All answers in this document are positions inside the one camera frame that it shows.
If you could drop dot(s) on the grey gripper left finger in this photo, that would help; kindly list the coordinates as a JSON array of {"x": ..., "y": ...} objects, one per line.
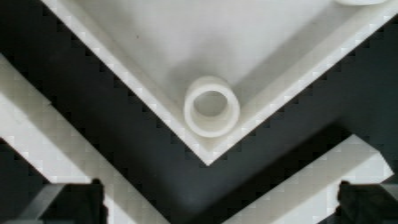
[{"x": 66, "y": 204}]

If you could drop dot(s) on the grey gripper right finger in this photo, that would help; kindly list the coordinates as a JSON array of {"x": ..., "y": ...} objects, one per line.
[{"x": 368, "y": 203}]

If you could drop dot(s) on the white square tabletop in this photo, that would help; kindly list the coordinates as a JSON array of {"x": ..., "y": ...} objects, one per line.
[{"x": 261, "y": 42}]

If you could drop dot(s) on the white U-shaped obstacle fence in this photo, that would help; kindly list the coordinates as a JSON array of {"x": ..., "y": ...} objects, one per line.
[{"x": 39, "y": 134}]

